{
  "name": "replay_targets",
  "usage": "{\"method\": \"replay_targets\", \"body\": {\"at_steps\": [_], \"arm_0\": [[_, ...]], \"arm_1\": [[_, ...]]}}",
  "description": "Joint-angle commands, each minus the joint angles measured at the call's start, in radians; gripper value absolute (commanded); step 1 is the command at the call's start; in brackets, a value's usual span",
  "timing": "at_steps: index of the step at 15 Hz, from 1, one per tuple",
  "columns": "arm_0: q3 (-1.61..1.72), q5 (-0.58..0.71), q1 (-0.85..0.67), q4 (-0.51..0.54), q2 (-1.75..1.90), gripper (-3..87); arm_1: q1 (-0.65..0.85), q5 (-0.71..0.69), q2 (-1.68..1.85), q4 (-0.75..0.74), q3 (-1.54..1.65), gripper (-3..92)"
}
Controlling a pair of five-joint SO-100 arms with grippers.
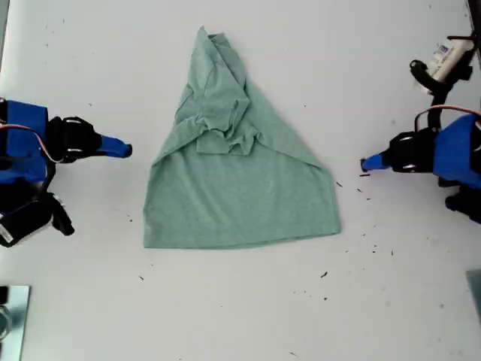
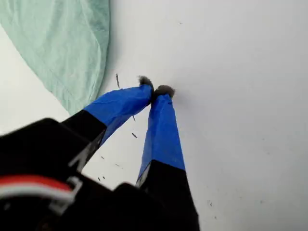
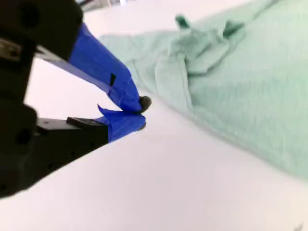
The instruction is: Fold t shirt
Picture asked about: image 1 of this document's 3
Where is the green t-shirt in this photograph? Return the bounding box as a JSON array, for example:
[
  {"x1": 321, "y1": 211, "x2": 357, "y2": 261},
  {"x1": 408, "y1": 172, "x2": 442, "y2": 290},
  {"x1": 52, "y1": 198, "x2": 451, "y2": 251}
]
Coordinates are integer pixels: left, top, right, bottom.
[{"x1": 142, "y1": 25, "x2": 343, "y2": 250}]

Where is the dark edge bar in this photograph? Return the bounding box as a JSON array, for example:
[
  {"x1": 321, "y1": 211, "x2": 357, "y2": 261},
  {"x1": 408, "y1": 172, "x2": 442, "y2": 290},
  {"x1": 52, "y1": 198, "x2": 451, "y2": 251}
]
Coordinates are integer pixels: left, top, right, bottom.
[{"x1": 464, "y1": 0, "x2": 481, "y2": 71}]

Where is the arm red white wire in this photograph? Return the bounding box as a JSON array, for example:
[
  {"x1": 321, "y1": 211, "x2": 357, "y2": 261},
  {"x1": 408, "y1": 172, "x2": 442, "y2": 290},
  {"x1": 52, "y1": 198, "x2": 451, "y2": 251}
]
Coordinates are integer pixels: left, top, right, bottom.
[
  {"x1": 0, "y1": 123, "x2": 58, "y2": 165},
  {"x1": 414, "y1": 105, "x2": 481, "y2": 133}
]

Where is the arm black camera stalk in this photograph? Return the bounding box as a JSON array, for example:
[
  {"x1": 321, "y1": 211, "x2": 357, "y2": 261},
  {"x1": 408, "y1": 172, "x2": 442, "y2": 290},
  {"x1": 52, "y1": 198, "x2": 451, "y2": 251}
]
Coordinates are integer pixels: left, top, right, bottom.
[
  {"x1": 44, "y1": 193, "x2": 75, "y2": 237},
  {"x1": 409, "y1": 59, "x2": 473, "y2": 133}
]

